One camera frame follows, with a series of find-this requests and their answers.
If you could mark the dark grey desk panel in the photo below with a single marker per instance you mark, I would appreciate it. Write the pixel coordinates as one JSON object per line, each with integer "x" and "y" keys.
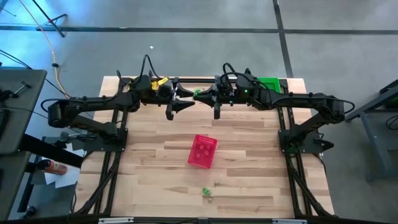
{"x": 9, "y": 186}
{"x": 21, "y": 118}

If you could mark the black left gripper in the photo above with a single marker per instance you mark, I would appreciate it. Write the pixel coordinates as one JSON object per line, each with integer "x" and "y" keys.
{"x": 164, "y": 93}

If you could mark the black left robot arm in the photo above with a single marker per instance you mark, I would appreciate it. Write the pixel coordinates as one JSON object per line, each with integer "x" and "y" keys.
{"x": 102, "y": 101}

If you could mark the small yellow tag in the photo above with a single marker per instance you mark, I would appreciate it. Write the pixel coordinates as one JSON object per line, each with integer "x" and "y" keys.
{"x": 163, "y": 81}

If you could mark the black aluminium table frame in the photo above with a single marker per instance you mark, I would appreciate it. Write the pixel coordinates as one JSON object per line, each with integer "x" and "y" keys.
{"x": 242, "y": 221}

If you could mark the black tripod stand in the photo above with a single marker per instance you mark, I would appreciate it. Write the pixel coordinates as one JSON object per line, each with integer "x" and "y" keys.
{"x": 51, "y": 22}

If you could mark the black round foot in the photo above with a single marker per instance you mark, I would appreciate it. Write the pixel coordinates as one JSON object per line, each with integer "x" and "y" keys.
{"x": 29, "y": 212}

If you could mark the black clamp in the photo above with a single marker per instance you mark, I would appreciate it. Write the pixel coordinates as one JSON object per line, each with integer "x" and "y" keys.
{"x": 63, "y": 137}

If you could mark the white paper sheets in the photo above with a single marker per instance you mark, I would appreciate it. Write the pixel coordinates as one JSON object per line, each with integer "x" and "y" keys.
{"x": 66, "y": 179}

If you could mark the orange bottle with black cap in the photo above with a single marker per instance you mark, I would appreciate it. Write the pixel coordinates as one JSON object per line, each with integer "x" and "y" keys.
{"x": 56, "y": 168}

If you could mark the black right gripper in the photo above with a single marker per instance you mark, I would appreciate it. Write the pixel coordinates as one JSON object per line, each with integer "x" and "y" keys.
{"x": 228, "y": 93}

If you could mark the green plastic basket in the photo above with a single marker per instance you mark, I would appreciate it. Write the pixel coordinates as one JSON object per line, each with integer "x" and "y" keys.
{"x": 270, "y": 83}

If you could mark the silver metal bracket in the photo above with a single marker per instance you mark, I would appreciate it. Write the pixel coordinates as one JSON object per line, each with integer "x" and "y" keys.
{"x": 289, "y": 221}
{"x": 115, "y": 221}

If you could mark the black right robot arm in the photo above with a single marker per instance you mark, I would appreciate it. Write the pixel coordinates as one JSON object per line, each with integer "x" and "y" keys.
{"x": 295, "y": 99}

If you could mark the black bar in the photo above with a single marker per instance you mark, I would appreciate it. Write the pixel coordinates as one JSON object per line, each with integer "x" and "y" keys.
{"x": 53, "y": 152}

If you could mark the grey metal table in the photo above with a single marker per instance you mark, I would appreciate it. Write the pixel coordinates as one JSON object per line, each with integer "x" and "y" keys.
{"x": 381, "y": 155}

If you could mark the red plastic basket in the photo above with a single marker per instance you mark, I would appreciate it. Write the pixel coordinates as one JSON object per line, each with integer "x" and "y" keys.
{"x": 194, "y": 160}

